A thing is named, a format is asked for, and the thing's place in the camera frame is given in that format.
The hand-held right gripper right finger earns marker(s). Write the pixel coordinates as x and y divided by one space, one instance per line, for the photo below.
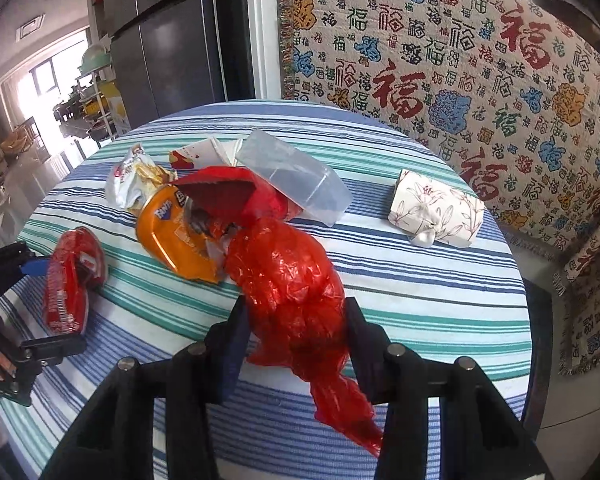
365 355

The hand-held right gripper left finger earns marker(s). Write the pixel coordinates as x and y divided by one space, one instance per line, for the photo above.
227 355

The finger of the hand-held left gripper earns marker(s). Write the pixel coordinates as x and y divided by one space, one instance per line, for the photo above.
55 347
34 268

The red printed packet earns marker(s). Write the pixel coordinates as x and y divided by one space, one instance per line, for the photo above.
70 280

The red plastic bag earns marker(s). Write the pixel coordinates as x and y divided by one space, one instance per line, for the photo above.
290 300

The floral tissue pack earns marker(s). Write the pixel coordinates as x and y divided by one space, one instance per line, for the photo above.
440 210

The clear plastic box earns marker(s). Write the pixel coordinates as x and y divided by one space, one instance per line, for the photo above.
300 185

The orange snack bag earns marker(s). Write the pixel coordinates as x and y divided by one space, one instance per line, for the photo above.
165 235

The white snack wrapper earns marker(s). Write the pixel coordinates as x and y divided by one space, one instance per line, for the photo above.
135 175

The dark red snack bag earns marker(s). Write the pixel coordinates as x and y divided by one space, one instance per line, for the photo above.
220 187

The white storage rack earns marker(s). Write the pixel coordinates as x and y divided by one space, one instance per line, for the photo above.
102 110

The yellow carton box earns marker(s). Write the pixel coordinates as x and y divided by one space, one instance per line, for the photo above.
115 110

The white red paper box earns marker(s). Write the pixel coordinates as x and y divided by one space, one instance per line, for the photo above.
200 152

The green basin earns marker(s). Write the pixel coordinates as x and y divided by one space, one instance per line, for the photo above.
95 60

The narrow printed blanket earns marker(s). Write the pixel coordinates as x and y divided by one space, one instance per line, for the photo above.
595 310

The ceiling air vent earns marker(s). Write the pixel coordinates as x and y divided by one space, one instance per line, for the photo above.
30 27

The grey refrigerator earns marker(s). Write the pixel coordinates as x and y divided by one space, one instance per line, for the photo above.
180 50

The wide printed blanket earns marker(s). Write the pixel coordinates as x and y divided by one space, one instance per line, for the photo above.
430 60

